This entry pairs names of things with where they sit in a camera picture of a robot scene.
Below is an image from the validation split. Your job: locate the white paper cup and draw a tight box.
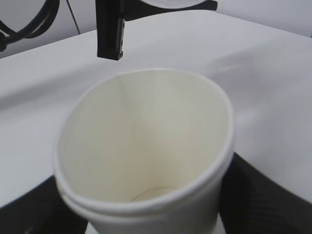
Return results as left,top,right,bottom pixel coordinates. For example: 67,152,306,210
53,68,234,234

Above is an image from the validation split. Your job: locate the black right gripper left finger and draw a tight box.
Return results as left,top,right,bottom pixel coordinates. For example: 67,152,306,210
0,176,88,234

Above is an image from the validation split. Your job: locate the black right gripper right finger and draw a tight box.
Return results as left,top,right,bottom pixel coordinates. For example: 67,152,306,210
219,154,312,234

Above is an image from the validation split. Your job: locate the black hanging cable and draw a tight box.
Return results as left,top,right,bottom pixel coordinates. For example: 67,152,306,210
64,0,82,35

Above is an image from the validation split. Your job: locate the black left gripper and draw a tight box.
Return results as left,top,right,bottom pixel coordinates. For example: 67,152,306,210
96,0,218,60

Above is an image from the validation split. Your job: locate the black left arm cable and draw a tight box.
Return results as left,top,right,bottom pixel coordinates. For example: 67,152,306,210
0,0,61,53

